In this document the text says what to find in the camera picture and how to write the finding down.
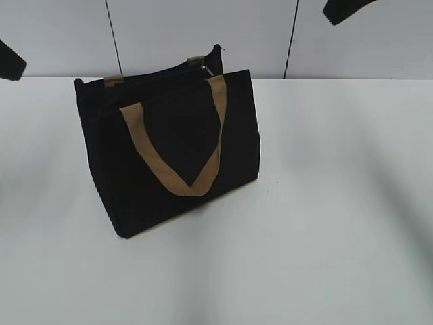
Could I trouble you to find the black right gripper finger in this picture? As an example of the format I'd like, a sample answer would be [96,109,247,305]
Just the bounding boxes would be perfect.
[323,0,375,26]

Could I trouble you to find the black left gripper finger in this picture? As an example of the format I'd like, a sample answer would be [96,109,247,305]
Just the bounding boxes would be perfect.
[0,41,27,81]

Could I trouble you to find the black tote bag tan handles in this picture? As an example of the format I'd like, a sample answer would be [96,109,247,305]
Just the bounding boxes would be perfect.
[74,45,260,238]

